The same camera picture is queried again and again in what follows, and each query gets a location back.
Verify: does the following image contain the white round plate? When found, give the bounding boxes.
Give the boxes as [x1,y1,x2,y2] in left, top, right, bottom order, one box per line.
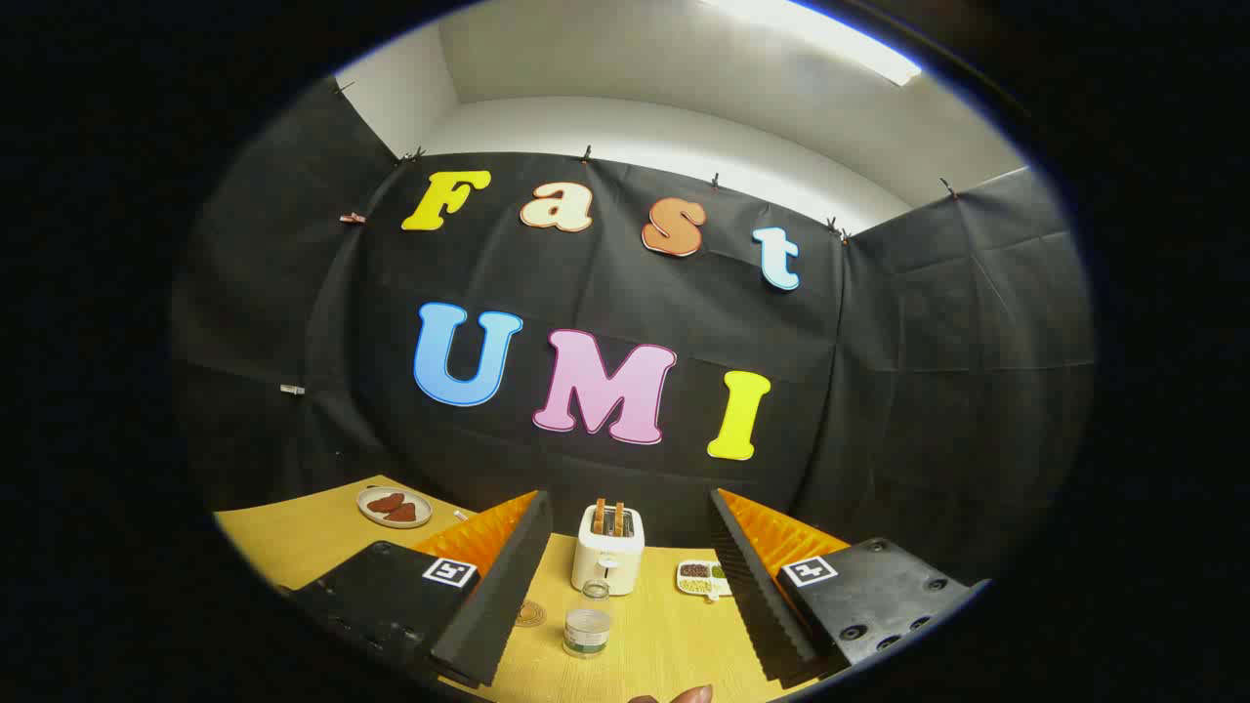
[356,486,433,529]

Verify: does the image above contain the clear plastic juice bottle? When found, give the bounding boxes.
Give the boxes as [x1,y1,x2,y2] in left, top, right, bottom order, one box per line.
[563,579,613,659]

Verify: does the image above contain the wooden table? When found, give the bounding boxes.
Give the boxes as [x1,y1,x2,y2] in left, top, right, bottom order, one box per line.
[213,476,851,703]

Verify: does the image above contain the white divided dish with beans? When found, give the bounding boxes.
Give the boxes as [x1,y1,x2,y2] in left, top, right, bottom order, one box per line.
[676,559,733,599]

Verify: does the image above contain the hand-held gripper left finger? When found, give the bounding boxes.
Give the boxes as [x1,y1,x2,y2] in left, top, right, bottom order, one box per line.
[278,488,555,689]

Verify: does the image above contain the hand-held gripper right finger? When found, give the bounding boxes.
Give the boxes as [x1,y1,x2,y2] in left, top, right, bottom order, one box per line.
[708,487,992,689]

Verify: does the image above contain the white toaster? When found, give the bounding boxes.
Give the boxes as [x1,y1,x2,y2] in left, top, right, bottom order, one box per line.
[571,503,646,597]

